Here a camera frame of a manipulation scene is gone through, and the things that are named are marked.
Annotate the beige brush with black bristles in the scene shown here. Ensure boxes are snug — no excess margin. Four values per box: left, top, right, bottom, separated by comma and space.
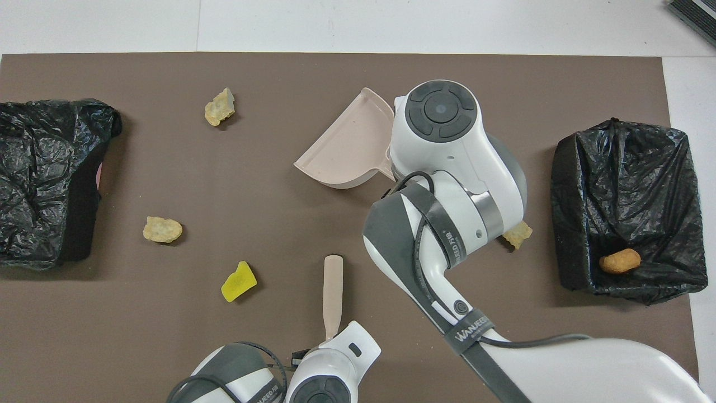
323, 255, 344, 343

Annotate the yellow sponge piece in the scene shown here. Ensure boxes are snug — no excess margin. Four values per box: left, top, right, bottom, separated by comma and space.
220, 261, 258, 303

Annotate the oval beige bread chunk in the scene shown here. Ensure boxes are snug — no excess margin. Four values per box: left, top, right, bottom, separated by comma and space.
143, 216, 183, 244

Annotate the beige plastic dustpan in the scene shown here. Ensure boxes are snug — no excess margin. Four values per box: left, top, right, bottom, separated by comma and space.
294, 87, 399, 191

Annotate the empty black bag-lined trash bin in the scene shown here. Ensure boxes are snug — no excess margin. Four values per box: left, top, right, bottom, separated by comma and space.
0, 99, 123, 271

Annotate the black bag-lined bin with trash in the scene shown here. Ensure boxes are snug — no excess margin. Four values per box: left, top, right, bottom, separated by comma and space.
551, 118, 710, 306

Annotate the brown table mat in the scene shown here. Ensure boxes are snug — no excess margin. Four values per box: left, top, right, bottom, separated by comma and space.
0, 52, 703, 403

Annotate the orange-brown bread nugget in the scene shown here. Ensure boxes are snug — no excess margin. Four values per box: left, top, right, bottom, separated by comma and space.
599, 248, 642, 274

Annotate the dark grey ribbed device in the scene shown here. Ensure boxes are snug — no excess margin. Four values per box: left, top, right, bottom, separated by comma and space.
666, 0, 716, 48

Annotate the left arm gripper cable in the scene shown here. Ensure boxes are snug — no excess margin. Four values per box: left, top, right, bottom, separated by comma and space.
167, 341, 289, 403

